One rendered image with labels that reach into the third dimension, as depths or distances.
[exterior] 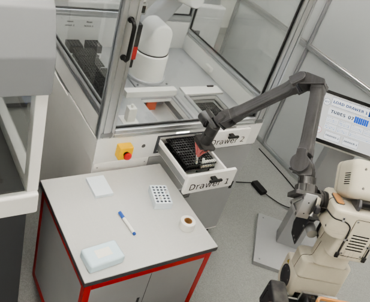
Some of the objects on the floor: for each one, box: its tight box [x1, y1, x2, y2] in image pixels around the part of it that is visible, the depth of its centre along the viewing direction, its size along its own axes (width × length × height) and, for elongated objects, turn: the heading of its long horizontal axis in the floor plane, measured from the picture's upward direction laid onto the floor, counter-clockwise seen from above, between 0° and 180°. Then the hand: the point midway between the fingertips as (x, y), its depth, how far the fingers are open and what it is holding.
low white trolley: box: [32, 164, 218, 302], centre depth 225 cm, size 58×62×76 cm
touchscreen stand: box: [252, 146, 355, 273], centre depth 296 cm, size 50×45×102 cm
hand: (198, 154), depth 220 cm, fingers closed
